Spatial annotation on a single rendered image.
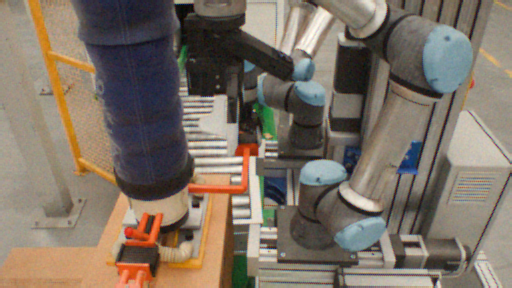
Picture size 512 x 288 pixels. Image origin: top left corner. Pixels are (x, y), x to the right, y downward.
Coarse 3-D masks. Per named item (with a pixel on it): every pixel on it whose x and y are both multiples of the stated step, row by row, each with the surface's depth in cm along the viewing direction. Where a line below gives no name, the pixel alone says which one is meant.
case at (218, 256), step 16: (208, 176) 151; (224, 176) 151; (224, 208) 136; (112, 224) 129; (224, 224) 129; (112, 240) 123; (208, 240) 124; (224, 240) 126; (96, 256) 117; (208, 256) 118; (224, 256) 127; (96, 272) 112; (112, 272) 113; (160, 272) 113; (176, 272) 113; (192, 272) 113; (208, 272) 113; (224, 272) 125
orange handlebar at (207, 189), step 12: (192, 192) 123; (204, 192) 123; (216, 192) 123; (228, 192) 123; (240, 192) 123; (144, 216) 112; (156, 216) 112; (144, 228) 109; (156, 228) 108; (120, 276) 95; (144, 276) 95
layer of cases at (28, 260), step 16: (16, 256) 167; (32, 256) 167; (48, 256) 168; (64, 256) 168; (80, 256) 168; (0, 272) 160; (16, 272) 160; (32, 272) 160; (48, 272) 160; (64, 272) 161; (80, 272) 161
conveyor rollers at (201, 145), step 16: (192, 96) 302; (192, 112) 279; (208, 112) 280; (192, 128) 257; (192, 144) 242; (208, 144) 243; (224, 144) 243; (208, 160) 228; (224, 160) 228; (240, 160) 229; (240, 176) 215
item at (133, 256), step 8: (128, 240) 102; (120, 248) 100; (128, 248) 101; (136, 248) 101; (144, 248) 101; (152, 248) 101; (120, 256) 98; (128, 256) 99; (136, 256) 99; (144, 256) 99; (152, 256) 98; (120, 264) 95; (128, 264) 95; (136, 264) 95; (144, 264) 95; (152, 264) 96; (120, 272) 97; (136, 272) 97; (152, 272) 98
